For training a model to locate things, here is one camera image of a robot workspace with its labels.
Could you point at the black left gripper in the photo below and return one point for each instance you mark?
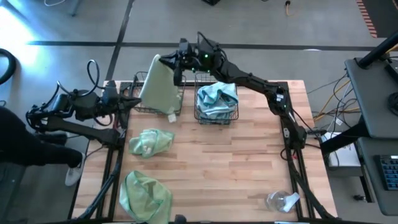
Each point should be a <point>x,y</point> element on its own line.
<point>112,106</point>

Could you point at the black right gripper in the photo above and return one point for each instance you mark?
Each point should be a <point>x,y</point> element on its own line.
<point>186,63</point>

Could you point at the green microfiber towel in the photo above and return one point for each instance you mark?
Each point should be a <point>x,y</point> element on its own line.
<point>152,143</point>
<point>143,199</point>
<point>158,90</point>

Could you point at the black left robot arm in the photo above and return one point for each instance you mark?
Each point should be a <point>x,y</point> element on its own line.
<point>77,130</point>

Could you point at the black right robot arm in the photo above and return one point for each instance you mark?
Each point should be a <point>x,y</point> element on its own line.
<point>242,77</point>

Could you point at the person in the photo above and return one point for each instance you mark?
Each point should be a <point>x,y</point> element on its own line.
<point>25,143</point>

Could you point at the black hoop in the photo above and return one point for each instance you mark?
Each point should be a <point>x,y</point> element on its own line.
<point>13,65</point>

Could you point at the clear spray bottle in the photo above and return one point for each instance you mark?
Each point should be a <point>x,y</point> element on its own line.
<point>278,200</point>

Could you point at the white box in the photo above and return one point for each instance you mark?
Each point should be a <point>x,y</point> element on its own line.
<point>342,155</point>

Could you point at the black pole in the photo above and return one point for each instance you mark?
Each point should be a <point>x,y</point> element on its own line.
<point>373,54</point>

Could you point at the black mat orange striped edge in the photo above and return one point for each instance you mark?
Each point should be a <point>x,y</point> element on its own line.
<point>385,15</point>

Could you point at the small black object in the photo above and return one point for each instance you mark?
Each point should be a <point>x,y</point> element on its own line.
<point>359,197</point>

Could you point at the grey desk with keyboard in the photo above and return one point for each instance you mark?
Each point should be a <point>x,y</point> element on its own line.
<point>368,186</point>

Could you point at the backlit black keyboard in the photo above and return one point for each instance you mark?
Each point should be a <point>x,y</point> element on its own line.
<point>388,172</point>

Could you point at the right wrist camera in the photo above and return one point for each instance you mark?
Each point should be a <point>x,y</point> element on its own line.
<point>184,46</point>

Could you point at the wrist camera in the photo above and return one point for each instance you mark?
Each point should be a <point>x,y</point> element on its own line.
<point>184,46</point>
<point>111,90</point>

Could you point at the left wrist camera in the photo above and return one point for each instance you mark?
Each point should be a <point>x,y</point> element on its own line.
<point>111,90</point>

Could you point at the silver mounting bracket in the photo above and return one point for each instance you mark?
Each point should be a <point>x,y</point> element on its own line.
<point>286,133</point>

